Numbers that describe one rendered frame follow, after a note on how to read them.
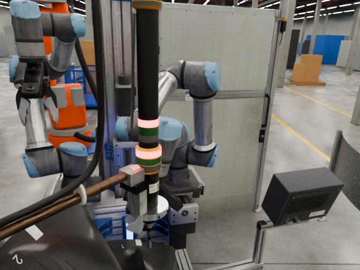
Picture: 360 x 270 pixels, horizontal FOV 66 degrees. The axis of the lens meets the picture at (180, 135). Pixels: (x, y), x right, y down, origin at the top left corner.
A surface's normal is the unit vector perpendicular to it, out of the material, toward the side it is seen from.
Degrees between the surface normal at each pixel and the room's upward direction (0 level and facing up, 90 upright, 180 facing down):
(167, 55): 90
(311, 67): 90
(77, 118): 90
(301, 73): 90
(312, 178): 15
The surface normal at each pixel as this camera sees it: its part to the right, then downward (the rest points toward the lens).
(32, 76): 0.18, -0.63
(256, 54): 0.29, 0.33
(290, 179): 0.11, -0.83
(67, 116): 0.49, 0.30
